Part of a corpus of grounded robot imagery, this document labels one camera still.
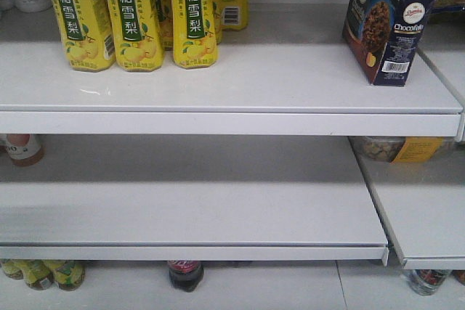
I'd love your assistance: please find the dark blue Chocofello cookie box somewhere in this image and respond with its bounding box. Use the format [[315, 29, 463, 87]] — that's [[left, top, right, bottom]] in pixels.
[[342, 0, 436, 87]]

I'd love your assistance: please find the lower white shelf board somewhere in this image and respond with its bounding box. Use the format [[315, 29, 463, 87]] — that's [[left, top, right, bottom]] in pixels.
[[1, 135, 388, 261]]

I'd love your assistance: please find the white store shelf board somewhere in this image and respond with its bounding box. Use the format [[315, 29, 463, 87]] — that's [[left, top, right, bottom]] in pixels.
[[1, 4, 463, 136]]

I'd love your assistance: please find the dark cola bottle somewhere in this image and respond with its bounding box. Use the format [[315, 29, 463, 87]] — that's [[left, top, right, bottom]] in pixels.
[[167, 260, 204, 293]]

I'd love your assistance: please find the yellow pear drink bottle right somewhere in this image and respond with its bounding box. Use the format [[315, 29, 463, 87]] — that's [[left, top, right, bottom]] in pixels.
[[171, 0, 219, 69]]

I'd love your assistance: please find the yellow labelled snack tub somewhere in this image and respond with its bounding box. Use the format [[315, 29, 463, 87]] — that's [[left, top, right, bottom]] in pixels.
[[349, 136, 457, 163]]

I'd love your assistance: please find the yellow pear drink bottle middle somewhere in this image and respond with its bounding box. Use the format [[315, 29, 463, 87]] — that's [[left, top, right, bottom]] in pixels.
[[107, 0, 164, 73]]

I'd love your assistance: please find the orange drink bottle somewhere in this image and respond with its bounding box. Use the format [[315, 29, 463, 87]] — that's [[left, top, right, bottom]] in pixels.
[[4, 134, 44, 167]]

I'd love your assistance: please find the right white shelf board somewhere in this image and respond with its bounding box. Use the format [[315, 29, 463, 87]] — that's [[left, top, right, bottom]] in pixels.
[[349, 137, 464, 269]]

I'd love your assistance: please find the green yellow tea bottle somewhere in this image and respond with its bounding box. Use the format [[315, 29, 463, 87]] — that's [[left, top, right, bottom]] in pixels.
[[43, 260, 85, 291]]

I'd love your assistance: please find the yellow pear drink bottle left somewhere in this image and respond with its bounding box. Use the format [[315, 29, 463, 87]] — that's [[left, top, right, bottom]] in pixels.
[[52, 0, 116, 72]]

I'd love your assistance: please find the clear bottle red label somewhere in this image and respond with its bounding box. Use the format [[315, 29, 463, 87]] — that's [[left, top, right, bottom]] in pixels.
[[408, 269, 452, 296]]

